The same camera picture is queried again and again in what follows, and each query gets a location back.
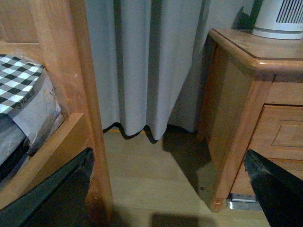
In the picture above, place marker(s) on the silver floor power socket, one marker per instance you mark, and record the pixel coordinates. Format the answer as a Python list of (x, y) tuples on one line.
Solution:
[(237, 201)]

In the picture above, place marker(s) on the wooden nightstand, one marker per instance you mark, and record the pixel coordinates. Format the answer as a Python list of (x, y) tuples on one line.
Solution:
[(246, 72)]

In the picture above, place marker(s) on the white air purifier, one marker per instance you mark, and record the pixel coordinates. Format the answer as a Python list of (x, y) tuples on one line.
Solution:
[(280, 19)]

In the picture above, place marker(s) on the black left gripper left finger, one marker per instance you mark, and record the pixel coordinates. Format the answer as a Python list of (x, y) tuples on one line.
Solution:
[(58, 201)]

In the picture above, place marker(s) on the grey curtain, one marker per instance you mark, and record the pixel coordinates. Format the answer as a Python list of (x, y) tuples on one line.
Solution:
[(151, 56)]

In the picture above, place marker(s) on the wooden bed frame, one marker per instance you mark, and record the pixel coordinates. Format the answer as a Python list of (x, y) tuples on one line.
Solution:
[(55, 33)]

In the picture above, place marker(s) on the black white checkered cloth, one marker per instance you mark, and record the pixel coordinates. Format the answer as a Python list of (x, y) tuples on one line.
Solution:
[(17, 79)]

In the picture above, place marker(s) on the wooden drawer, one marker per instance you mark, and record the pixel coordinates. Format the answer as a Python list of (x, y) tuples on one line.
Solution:
[(242, 181), (279, 132)]

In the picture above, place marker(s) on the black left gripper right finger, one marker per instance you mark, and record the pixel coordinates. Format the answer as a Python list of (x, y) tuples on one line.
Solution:
[(279, 192)]

